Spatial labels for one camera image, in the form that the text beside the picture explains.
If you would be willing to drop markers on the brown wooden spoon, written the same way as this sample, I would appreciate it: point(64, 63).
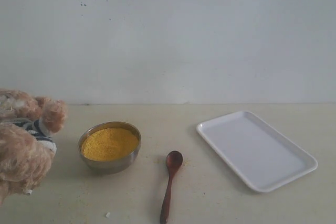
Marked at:
point(174, 161)

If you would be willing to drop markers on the tan teddy bear striped shirt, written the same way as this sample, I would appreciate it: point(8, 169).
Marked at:
point(28, 124)

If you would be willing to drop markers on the yellow millet grain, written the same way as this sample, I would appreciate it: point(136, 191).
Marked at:
point(109, 144)

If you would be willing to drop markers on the stainless steel bowl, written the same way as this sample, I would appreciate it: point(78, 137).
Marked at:
point(117, 165)

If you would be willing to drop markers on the white rectangular plastic tray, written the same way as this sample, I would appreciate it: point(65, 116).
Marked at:
point(263, 158)

